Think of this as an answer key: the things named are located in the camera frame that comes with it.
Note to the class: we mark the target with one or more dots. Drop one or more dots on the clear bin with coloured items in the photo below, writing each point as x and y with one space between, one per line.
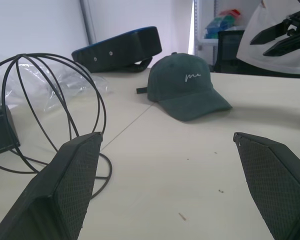
216 27

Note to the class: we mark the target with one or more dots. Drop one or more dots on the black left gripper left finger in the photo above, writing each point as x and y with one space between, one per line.
52 180

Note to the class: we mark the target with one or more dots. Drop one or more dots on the white perforated shelf post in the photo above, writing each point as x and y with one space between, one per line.
196 25

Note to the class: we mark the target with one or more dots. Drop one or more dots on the dark green baseball cap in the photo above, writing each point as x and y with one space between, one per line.
180 87

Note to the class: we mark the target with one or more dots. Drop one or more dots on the clear plastic bag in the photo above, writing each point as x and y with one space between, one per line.
40 82

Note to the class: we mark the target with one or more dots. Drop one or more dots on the grey wall pipe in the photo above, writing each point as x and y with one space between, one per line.
88 22

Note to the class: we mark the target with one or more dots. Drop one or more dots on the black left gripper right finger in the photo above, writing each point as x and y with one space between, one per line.
277 185

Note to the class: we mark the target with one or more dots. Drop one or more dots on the black mesh chair back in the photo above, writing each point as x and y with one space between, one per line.
227 50

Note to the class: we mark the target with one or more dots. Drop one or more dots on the black box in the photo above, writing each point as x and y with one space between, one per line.
0 132

